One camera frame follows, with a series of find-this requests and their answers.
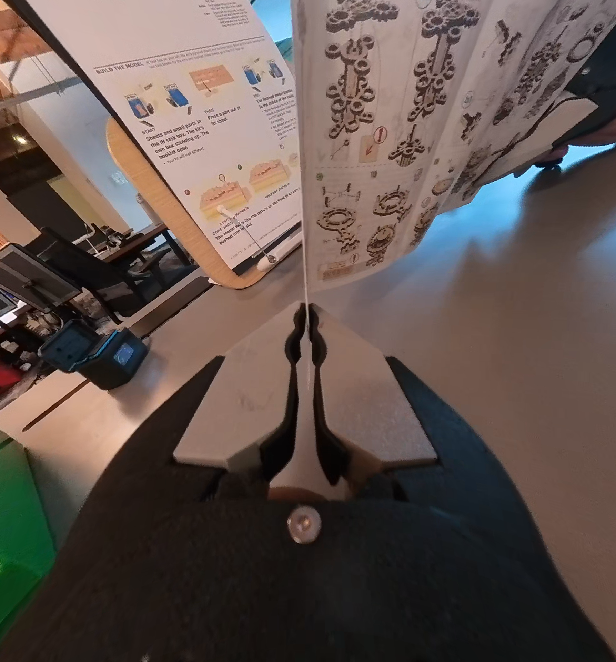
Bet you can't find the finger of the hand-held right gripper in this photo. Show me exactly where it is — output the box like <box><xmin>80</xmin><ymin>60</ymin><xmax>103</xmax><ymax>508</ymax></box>
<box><xmin>550</xmin><ymin>96</ymin><xmax>599</xmax><ymax>152</ymax></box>

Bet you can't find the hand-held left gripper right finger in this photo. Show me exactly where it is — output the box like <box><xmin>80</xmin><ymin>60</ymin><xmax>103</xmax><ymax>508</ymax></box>
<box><xmin>307</xmin><ymin>302</ymin><xmax>439</xmax><ymax>500</ymax></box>

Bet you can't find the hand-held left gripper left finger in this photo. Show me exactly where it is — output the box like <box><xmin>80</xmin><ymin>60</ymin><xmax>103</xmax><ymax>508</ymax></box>
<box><xmin>172</xmin><ymin>302</ymin><xmax>309</xmax><ymax>484</ymax></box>

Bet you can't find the paper instruction booklet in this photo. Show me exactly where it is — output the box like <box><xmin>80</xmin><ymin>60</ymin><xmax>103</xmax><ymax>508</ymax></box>
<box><xmin>269</xmin><ymin>0</ymin><xmax>616</xmax><ymax>500</ymax></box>

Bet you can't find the blue and black box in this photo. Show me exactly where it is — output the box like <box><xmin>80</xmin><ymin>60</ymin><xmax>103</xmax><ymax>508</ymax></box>
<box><xmin>38</xmin><ymin>318</ymin><xmax>149</xmax><ymax>391</ymax></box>

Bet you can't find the black office chair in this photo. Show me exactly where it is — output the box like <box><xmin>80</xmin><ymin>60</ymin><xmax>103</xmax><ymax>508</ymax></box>
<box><xmin>39</xmin><ymin>225</ymin><xmax>184</xmax><ymax>319</ymax></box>

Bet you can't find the green box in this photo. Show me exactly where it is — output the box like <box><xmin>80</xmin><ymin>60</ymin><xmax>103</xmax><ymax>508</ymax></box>
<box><xmin>0</xmin><ymin>409</ymin><xmax>60</xmax><ymax>662</ymax></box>

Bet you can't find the white instruction sign board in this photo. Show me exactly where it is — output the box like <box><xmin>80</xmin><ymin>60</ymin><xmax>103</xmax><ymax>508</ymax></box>
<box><xmin>8</xmin><ymin>0</ymin><xmax>309</xmax><ymax>272</ymax></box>

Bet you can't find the white-tipped metal wire clip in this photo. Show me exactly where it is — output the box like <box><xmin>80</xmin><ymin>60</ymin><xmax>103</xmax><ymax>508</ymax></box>
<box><xmin>216</xmin><ymin>204</ymin><xmax>280</xmax><ymax>264</ymax></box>

